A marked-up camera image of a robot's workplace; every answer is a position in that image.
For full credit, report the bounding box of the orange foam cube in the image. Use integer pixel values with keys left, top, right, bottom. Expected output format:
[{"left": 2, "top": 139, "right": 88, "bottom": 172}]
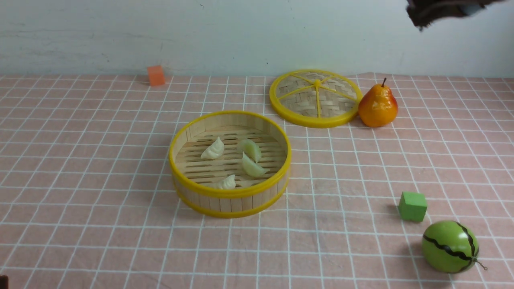
[{"left": 147, "top": 65, "right": 166, "bottom": 86}]

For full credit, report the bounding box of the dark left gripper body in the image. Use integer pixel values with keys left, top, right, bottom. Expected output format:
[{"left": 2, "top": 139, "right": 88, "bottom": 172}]
[{"left": 0, "top": 275, "right": 9, "bottom": 289}]

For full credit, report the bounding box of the green foam cube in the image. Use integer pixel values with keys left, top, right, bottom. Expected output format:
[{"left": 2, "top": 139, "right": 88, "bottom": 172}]
[{"left": 398, "top": 191, "right": 428, "bottom": 223}]

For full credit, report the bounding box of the white dumpling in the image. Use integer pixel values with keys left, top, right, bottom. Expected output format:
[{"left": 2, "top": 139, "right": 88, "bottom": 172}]
[
  {"left": 215, "top": 174, "right": 237, "bottom": 190},
  {"left": 200, "top": 137, "right": 224, "bottom": 160}
]

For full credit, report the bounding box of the orange yellow toy pear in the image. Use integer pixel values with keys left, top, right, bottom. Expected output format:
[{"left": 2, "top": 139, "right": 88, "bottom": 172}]
[{"left": 358, "top": 77, "right": 398, "bottom": 128}]

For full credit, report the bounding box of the green striped toy watermelon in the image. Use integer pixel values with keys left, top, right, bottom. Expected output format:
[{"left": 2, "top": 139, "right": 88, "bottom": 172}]
[{"left": 422, "top": 220, "right": 488, "bottom": 274}]

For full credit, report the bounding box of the pale green dumpling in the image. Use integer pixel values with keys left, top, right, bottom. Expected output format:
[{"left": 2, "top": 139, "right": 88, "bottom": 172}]
[
  {"left": 242, "top": 152, "right": 269, "bottom": 178},
  {"left": 237, "top": 139, "right": 262, "bottom": 163}
]

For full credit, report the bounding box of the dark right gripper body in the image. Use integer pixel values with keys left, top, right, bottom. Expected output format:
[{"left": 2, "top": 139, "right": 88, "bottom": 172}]
[{"left": 406, "top": 0, "right": 505, "bottom": 31}]

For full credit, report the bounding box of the woven steamer lid yellow rim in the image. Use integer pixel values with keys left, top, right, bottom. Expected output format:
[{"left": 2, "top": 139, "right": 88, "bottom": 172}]
[{"left": 269, "top": 69, "right": 363, "bottom": 128}]

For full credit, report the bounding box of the bamboo steamer tray yellow rim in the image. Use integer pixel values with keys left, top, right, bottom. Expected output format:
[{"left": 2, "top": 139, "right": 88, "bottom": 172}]
[{"left": 169, "top": 110, "right": 292, "bottom": 218}]

